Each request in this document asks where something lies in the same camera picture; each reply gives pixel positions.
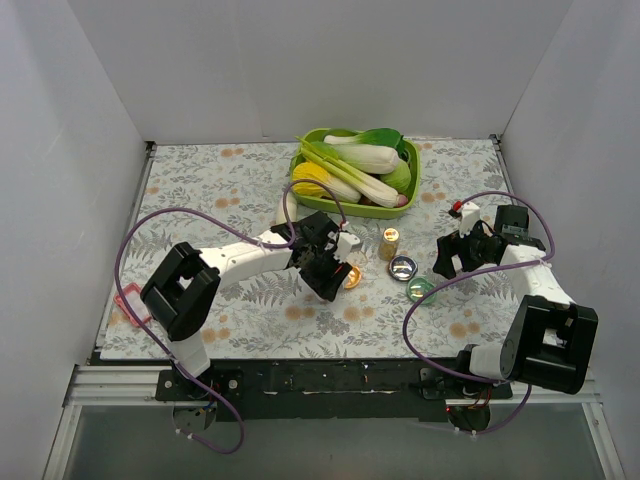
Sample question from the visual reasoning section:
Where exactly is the black base frame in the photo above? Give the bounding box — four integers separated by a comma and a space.
155, 359, 484, 422

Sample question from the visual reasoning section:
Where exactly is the yellow napa cabbage toy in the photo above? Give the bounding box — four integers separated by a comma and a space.
291, 162, 361, 203

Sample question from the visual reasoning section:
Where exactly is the pink square pill box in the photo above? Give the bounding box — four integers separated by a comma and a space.
114, 282, 152, 328

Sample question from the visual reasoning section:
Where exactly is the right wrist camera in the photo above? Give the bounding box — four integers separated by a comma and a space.
449, 201, 481, 238

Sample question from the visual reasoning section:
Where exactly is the green plastic tray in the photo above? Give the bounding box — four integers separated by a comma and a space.
294, 140, 421, 219

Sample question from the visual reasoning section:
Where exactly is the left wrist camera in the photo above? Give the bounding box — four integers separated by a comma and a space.
334, 231, 362, 263

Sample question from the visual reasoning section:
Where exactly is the yellow round pill case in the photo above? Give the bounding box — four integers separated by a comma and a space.
342, 266, 362, 290

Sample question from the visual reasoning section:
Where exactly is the green round pill case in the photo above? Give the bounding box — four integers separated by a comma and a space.
405, 276, 436, 305

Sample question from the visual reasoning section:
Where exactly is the floral table mat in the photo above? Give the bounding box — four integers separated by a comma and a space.
121, 138, 519, 359

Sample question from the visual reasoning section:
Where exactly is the bok choy toy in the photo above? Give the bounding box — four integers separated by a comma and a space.
312, 128, 406, 175

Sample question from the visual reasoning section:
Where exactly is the blue round pill case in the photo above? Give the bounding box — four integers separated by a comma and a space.
388, 255, 418, 282

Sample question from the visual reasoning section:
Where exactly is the clear pill case lid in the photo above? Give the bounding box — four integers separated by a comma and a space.
347, 251, 369, 269

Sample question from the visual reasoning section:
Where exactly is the long white daikon toy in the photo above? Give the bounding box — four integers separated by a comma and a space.
342, 172, 408, 208

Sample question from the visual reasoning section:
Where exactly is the white radish toy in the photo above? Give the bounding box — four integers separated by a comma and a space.
275, 192, 298, 225

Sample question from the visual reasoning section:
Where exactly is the small glass pill jar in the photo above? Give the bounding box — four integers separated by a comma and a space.
378, 228, 400, 262

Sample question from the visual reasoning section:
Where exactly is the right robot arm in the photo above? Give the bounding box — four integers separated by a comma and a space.
433, 202, 598, 398

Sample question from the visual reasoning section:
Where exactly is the green celery stalk toy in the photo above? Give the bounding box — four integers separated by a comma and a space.
298, 138, 377, 190

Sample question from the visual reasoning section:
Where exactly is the green cabbage toy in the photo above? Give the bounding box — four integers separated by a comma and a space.
379, 160, 412, 194

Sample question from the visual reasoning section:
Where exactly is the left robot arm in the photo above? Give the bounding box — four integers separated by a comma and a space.
141, 212, 361, 400

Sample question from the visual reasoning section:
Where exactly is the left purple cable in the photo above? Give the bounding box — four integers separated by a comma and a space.
114, 179, 351, 455

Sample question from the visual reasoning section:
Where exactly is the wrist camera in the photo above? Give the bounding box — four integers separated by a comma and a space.
449, 201, 481, 238
334, 231, 362, 263

